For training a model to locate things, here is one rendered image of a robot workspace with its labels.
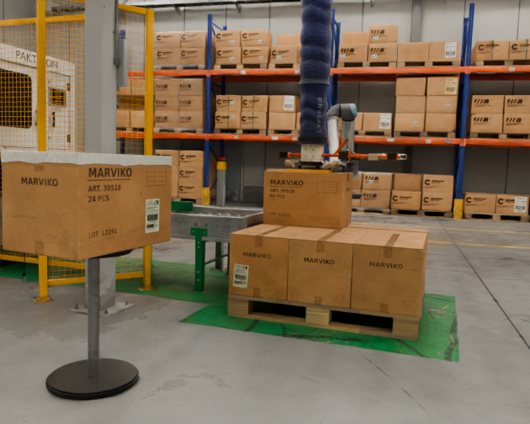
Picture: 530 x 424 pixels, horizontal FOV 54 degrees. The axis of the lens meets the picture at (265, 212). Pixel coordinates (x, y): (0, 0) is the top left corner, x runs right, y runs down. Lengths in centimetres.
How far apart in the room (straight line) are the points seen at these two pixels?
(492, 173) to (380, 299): 957
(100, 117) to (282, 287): 156
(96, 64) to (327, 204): 181
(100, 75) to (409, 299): 231
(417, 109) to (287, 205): 758
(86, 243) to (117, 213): 20
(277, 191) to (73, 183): 211
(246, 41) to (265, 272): 902
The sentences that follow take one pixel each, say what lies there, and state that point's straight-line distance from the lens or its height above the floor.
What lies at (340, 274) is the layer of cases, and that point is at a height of 35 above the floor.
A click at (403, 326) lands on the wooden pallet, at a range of 321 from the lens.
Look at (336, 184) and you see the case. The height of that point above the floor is 87.
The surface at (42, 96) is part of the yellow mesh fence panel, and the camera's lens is 385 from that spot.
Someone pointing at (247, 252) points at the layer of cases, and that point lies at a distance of 334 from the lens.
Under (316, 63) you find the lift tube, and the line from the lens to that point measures 397.
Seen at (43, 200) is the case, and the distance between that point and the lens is 216.
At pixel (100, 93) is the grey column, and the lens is 347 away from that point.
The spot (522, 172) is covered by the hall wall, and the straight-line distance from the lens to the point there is 1267.
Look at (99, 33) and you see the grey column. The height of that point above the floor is 177.
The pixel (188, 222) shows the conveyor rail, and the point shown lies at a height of 53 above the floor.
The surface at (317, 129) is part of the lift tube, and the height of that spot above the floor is 127.
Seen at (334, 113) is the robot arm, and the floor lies 144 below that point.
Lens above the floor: 101
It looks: 5 degrees down
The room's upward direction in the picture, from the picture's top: 2 degrees clockwise
